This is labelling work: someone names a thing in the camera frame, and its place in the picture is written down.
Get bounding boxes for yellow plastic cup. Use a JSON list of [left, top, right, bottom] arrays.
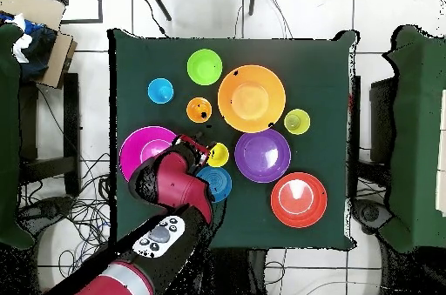
[[206, 142, 231, 168]]

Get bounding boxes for orange plastic cup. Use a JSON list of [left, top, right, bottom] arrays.
[[185, 97, 213, 124]]

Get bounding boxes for small blue plastic bowl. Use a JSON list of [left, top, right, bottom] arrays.
[[195, 165, 233, 204]]

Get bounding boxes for large pink plastic bowl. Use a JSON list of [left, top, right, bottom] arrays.
[[118, 124, 178, 184]]

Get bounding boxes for blue plastic cup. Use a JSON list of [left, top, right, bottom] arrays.
[[146, 77, 175, 105]]

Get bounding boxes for purple plastic bowl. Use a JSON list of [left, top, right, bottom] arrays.
[[233, 128, 292, 184]]

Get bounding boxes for large orange plastic bowl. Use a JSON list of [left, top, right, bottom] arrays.
[[217, 64, 287, 134]]

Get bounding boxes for small green plastic bowl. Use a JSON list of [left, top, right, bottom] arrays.
[[186, 48, 224, 86]]

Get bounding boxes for pale yellow-green plastic cup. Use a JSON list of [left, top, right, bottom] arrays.
[[282, 108, 312, 136]]

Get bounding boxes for red plastic bowl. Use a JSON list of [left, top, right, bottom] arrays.
[[270, 171, 328, 229]]

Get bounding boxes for black wooden stool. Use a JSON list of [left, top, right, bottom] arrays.
[[18, 71, 81, 198]]

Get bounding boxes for dark green table cloth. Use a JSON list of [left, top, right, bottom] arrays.
[[107, 28, 360, 251]]

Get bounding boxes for blue and white clothes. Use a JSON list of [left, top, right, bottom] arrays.
[[0, 12, 59, 82]]

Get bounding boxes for green cloth covered table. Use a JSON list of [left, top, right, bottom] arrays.
[[0, 23, 36, 251], [381, 24, 446, 254]]

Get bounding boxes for brown cardboard box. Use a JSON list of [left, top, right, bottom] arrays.
[[0, 0, 78, 90]]

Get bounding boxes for tangle of floor cables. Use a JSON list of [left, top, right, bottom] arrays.
[[17, 151, 116, 295]]

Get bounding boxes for black cable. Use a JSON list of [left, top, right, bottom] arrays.
[[137, 0, 169, 37]]

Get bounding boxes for black metal frame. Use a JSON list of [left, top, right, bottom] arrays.
[[51, 0, 105, 25]]

